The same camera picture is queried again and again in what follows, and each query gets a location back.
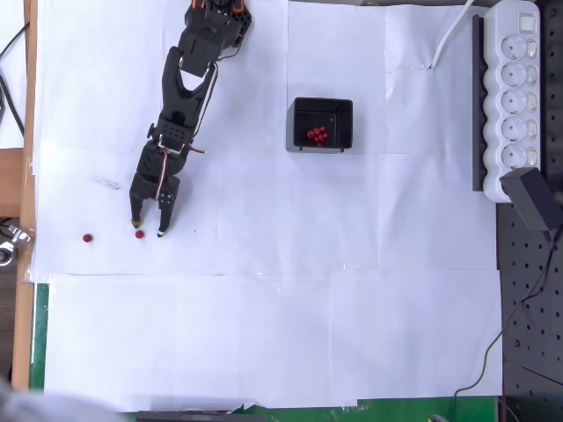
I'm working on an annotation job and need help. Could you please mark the black robot base orange clips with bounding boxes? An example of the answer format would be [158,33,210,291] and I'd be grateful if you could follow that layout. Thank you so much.
[189,0,245,13]

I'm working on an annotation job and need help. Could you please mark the black open box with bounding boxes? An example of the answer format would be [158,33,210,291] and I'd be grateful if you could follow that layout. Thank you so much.
[285,97,355,154]

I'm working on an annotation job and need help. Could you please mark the metal clamp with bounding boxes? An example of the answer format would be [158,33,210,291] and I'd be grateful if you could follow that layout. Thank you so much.
[0,223,34,267]

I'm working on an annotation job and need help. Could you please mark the wooden board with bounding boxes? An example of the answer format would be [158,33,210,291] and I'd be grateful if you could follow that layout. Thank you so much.
[11,0,40,389]

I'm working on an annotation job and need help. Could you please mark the green mat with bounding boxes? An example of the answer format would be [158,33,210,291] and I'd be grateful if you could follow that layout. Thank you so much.
[29,283,502,422]

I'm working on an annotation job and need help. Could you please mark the white paper table cover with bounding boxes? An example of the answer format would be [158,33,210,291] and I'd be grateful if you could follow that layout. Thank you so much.
[30,0,505,414]

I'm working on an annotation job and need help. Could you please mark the grey ribbed panel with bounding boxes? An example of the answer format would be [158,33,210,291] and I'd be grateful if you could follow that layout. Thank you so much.
[0,266,21,377]

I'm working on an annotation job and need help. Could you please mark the flat black device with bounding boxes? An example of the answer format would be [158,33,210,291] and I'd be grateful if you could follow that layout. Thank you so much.
[135,409,268,422]

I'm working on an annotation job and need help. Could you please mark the grey blurred object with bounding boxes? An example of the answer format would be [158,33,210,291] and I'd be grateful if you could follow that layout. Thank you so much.
[0,376,127,422]

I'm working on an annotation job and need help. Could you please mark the white power strip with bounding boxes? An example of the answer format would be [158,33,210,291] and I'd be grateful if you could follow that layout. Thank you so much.
[482,0,541,204]

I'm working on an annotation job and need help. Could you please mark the black power adapter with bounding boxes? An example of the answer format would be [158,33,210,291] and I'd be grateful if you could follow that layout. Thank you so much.
[500,166,553,233]

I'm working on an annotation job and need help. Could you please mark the black pegboard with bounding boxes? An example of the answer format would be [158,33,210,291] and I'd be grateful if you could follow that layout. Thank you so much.
[495,0,563,422]

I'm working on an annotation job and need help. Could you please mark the white power cable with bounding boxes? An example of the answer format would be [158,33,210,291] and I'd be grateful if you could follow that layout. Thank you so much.
[429,0,476,70]

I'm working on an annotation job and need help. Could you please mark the black rail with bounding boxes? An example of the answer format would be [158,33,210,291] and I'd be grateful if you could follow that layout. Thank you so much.
[472,13,488,193]

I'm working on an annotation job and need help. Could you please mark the thin black cable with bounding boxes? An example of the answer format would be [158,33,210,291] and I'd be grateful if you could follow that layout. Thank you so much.
[448,228,560,422]

